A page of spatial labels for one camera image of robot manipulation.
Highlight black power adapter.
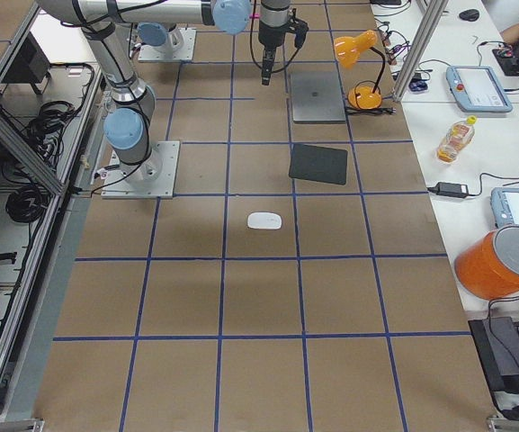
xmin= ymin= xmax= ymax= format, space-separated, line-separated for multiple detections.
xmin=427 ymin=182 xmax=471 ymax=199

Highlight blue teach pendant upper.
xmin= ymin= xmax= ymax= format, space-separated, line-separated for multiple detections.
xmin=445 ymin=66 xmax=513 ymax=113

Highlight black cable bundle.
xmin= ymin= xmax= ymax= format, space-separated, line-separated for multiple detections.
xmin=20 ymin=101 xmax=85 ymax=154

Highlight black box device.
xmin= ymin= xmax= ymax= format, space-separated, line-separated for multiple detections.
xmin=468 ymin=317 xmax=519 ymax=393

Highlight orange juice bottle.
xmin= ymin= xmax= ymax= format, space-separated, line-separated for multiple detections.
xmin=436 ymin=115 xmax=478 ymax=163

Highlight orange cylinder grey lid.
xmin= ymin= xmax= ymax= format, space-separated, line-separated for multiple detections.
xmin=454 ymin=224 xmax=519 ymax=300

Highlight orange desk lamp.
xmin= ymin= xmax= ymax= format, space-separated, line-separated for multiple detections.
xmin=333 ymin=29 xmax=397 ymax=115

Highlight black computer mouse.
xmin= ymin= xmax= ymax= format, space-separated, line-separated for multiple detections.
xmin=458 ymin=9 xmax=480 ymax=23

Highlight white computer mouse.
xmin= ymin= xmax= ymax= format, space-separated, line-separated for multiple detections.
xmin=246 ymin=211 xmax=282 ymax=230

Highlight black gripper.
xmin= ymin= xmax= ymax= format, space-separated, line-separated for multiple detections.
xmin=259 ymin=0 xmax=291 ymax=86

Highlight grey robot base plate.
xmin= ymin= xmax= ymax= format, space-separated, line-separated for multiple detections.
xmin=101 ymin=141 xmax=180 ymax=199

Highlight black mousepad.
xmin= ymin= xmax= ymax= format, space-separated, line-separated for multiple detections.
xmin=289 ymin=143 xmax=348 ymax=185

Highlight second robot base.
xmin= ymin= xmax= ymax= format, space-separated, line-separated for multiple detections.
xmin=138 ymin=22 xmax=196 ymax=63

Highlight grey closed laptop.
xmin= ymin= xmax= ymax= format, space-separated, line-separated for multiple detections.
xmin=291 ymin=71 xmax=345 ymax=124

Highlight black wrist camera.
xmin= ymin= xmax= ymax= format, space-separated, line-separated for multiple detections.
xmin=290 ymin=18 xmax=309 ymax=50

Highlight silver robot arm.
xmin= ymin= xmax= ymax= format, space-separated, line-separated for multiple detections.
xmin=38 ymin=1 xmax=253 ymax=190

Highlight aluminium frame post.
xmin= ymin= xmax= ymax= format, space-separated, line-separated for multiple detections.
xmin=392 ymin=0 xmax=448 ymax=102

